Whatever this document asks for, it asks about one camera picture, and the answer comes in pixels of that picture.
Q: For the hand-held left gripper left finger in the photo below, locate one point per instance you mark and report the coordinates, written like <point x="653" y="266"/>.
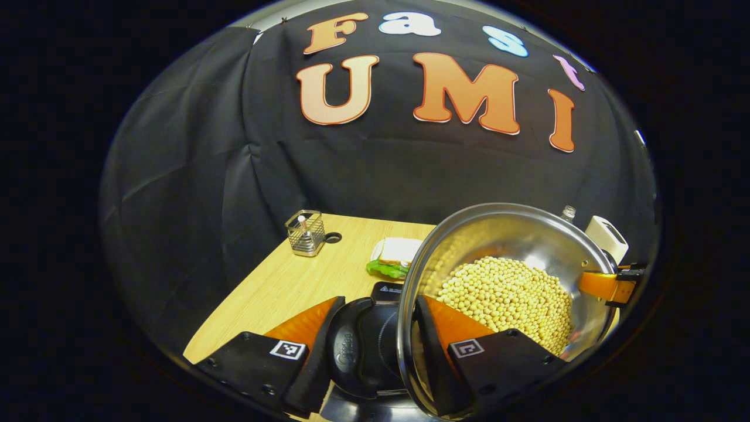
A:
<point x="316" y="363"/>

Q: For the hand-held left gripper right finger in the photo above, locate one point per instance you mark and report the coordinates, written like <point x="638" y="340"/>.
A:
<point x="436" y="375"/>

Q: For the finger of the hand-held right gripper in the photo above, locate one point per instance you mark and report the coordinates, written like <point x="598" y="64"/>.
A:
<point x="600" y="285"/>

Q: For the black induction cooktop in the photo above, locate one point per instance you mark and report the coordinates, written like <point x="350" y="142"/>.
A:
<point x="387" y="291"/>

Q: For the heap of yellow soybeans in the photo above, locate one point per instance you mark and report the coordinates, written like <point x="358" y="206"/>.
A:
<point x="504" y="299"/>

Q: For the white toaster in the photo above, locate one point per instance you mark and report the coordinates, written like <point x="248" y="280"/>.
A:
<point x="606" y="237"/>

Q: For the clear plastic water bottle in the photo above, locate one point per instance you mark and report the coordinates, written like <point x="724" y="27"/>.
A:
<point x="568" y="214"/>

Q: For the sandwich with lettuce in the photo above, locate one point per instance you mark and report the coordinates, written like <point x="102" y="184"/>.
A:
<point x="398" y="252"/>

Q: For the black backdrop cloth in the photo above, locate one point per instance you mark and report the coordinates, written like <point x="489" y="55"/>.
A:
<point x="205" y="146"/>

